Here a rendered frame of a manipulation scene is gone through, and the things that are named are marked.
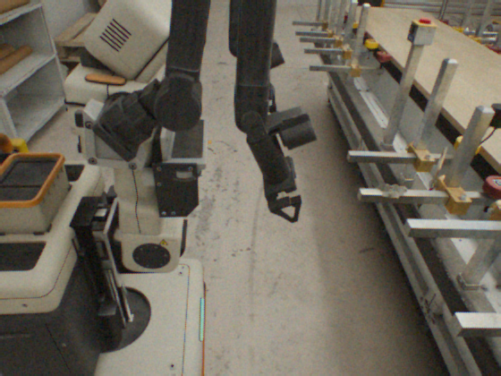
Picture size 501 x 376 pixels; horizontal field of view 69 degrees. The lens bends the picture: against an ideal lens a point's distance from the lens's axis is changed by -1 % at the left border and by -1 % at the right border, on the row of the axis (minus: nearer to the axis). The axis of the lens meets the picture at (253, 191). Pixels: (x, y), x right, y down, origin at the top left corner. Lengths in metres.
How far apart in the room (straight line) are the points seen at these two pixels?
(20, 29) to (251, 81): 3.14
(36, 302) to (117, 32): 0.64
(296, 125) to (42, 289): 0.69
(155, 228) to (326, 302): 1.13
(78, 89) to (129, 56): 0.12
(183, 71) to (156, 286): 1.11
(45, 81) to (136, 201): 2.85
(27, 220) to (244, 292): 1.13
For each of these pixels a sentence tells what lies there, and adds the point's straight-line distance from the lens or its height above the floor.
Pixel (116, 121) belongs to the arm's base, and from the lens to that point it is 0.68.
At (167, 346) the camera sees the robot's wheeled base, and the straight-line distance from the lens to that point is 1.42.
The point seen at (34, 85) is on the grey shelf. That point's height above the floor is 0.22.
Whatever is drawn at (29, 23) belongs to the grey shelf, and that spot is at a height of 0.73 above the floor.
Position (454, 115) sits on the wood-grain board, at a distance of 1.70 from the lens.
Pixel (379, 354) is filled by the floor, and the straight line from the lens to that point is 1.83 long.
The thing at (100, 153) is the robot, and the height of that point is 1.14.
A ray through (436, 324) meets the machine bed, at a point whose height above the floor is 0.16.
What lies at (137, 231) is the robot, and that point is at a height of 0.82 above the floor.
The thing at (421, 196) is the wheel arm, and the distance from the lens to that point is 1.20.
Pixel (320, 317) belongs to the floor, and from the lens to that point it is 1.86.
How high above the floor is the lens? 1.51
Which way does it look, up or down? 37 degrees down
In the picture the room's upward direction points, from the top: 4 degrees clockwise
